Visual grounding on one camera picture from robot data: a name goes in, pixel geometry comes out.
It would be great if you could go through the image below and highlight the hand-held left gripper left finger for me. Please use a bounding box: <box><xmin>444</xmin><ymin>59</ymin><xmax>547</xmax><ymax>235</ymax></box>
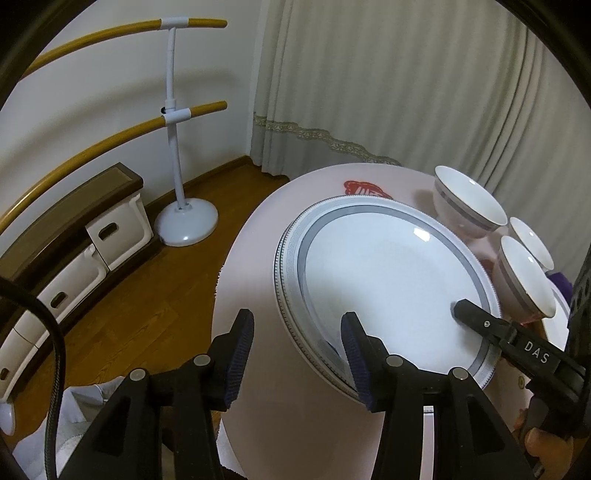
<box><xmin>58</xmin><ymin>308</ymin><xmax>256</xmax><ymax>480</ymax></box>

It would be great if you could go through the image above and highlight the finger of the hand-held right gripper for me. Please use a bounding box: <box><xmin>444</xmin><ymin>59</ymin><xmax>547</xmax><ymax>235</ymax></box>
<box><xmin>451</xmin><ymin>299</ymin><xmax>585</xmax><ymax>393</ymax></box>

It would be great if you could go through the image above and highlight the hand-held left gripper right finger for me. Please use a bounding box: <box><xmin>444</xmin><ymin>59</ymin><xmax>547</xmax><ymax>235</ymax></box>
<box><xmin>340</xmin><ymin>311</ymin><xmax>532</xmax><ymax>480</ymax></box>

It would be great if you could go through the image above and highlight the white bowl grey band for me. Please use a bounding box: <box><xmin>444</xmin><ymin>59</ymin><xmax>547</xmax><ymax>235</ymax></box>
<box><xmin>433</xmin><ymin>165</ymin><xmax>509</xmax><ymax>238</ymax></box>
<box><xmin>496</xmin><ymin>235</ymin><xmax>557</xmax><ymax>321</ymax></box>
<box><xmin>508</xmin><ymin>216</ymin><xmax>555</xmax><ymax>273</ymax></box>

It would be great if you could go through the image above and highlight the person's right hand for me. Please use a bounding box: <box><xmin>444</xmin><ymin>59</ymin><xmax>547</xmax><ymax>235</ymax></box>
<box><xmin>521</xmin><ymin>408</ymin><xmax>591</xmax><ymax>480</ymax></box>

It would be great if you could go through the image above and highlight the purple cloth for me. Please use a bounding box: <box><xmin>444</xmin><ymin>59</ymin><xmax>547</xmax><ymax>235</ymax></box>
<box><xmin>545</xmin><ymin>270</ymin><xmax>575</xmax><ymax>301</ymax></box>

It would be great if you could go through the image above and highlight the round pink table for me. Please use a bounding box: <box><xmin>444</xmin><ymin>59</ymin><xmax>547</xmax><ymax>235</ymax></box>
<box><xmin>210</xmin><ymin>162</ymin><xmax>573</xmax><ymax>480</ymax></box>

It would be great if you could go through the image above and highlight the grey white cloth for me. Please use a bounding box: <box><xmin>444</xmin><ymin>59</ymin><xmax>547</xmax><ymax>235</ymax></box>
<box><xmin>9</xmin><ymin>376</ymin><xmax>125</xmax><ymax>480</ymax></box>

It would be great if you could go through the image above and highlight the white drawer cabinet brown top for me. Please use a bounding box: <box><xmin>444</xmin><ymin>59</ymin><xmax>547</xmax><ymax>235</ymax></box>
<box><xmin>0</xmin><ymin>162</ymin><xmax>162</xmax><ymax>402</ymax></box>

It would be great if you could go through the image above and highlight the wooden ballet barre white stand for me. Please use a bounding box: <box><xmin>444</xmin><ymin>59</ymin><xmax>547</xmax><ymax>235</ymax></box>
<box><xmin>0</xmin><ymin>17</ymin><xmax>228</xmax><ymax>247</ymax></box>

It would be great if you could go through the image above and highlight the black braided cable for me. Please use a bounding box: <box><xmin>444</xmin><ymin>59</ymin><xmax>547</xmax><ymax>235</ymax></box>
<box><xmin>0</xmin><ymin>276</ymin><xmax>63</xmax><ymax>480</ymax></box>

